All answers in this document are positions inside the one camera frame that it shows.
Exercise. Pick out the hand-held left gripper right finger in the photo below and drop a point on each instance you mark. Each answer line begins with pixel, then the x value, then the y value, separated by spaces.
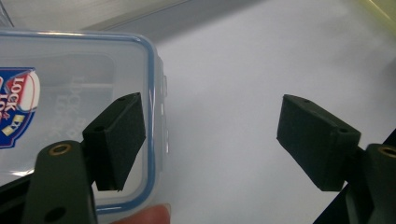
pixel 314 143

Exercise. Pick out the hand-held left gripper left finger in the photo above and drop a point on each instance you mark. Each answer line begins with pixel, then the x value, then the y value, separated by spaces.
pixel 116 140

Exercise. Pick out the green translucent plastic container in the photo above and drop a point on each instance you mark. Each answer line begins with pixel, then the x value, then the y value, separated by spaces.
pixel 384 9

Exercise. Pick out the clear container with blue seal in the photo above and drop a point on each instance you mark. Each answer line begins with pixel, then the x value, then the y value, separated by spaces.
pixel 77 62

